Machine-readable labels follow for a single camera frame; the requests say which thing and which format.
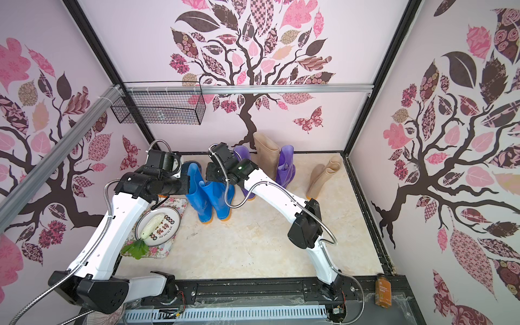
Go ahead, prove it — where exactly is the black wire basket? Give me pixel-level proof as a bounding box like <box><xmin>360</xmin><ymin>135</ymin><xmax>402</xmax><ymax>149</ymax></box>
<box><xmin>110</xmin><ymin>81</ymin><xmax>207</xmax><ymax>125</ymax></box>

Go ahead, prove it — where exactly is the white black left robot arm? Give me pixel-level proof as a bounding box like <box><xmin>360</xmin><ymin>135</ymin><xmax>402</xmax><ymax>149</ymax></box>
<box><xmin>48</xmin><ymin>150</ymin><xmax>189</xmax><ymax>314</ymax></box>

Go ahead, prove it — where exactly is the purple rain boot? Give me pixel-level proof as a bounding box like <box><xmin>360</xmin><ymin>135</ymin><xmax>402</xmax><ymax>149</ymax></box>
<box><xmin>233</xmin><ymin>146</ymin><xmax>255</xmax><ymax>200</ymax></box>
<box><xmin>276</xmin><ymin>145</ymin><xmax>296</xmax><ymax>188</ymax></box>

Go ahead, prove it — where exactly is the diagonal aluminium rail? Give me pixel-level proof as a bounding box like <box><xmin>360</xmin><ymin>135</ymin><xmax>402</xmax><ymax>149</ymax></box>
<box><xmin>1</xmin><ymin>84</ymin><xmax>123</xmax><ymax>232</ymax></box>

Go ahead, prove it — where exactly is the pink round fan cover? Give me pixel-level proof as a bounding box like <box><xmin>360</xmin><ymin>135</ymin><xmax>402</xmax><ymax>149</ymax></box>
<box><xmin>89</xmin><ymin>306</ymin><xmax>125</xmax><ymax>325</ymax></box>

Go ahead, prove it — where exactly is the beige rain boot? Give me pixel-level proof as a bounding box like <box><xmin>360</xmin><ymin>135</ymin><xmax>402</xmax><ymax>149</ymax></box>
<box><xmin>306</xmin><ymin>156</ymin><xmax>343</xmax><ymax>200</ymax></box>
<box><xmin>253</xmin><ymin>131</ymin><xmax>280</xmax><ymax>180</ymax></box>

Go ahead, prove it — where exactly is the orange brown bottle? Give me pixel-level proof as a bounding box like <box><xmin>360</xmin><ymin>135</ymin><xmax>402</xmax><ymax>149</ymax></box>
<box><xmin>375</xmin><ymin>274</ymin><xmax>392</xmax><ymax>309</ymax></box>

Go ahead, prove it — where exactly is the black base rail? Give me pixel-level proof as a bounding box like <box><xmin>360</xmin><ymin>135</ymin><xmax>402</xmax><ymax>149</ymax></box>
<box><xmin>137</xmin><ymin>275</ymin><xmax>383</xmax><ymax>306</ymax></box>

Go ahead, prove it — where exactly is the grey blue ceramic bowl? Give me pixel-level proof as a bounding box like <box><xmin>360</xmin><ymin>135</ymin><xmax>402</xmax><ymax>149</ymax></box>
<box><xmin>181</xmin><ymin>161</ymin><xmax>202</xmax><ymax>176</ymax></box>

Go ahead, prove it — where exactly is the white slotted cable duct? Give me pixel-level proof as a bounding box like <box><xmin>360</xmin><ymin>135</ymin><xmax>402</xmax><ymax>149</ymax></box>
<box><xmin>123</xmin><ymin>305</ymin><xmax>328</xmax><ymax>324</ymax></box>

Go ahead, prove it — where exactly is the left metal flex conduit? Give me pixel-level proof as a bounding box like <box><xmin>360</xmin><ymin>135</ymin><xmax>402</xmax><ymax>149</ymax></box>
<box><xmin>7</xmin><ymin>178</ymin><xmax>121</xmax><ymax>325</ymax></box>

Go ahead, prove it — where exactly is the horizontal aluminium rail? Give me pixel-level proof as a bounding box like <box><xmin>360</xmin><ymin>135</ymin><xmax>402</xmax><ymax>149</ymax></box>
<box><xmin>126</xmin><ymin>83</ymin><xmax>374</xmax><ymax>95</ymax></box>

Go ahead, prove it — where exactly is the white green vegetable toy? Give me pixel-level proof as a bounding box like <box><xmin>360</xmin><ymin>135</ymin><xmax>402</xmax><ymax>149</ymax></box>
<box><xmin>121</xmin><ymin>213</ymin><xmax>165</xmax><ymax>259</ymax></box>

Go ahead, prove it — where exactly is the blue rain boot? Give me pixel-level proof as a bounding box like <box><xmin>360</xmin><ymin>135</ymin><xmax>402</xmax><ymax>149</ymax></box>
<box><xmin>199</xmin><ymin>181</ymin><xmax>235</xmax><ymax>221</ymax></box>
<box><xmin>186</xmin><ymin>164</ymin><xmax>213</xmax><ymax>224</ymax></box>

